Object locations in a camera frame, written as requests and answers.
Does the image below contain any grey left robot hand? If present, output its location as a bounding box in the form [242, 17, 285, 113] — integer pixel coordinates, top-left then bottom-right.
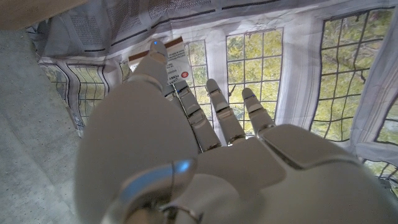
[74, 40, 398, 224]

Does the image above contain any small white card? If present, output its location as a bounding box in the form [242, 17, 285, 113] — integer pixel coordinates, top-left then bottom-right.
[127, 35, 193, 86]

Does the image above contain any printed window backdrop cloth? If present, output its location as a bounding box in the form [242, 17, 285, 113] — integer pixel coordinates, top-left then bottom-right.
[26, 0, 398, 197]

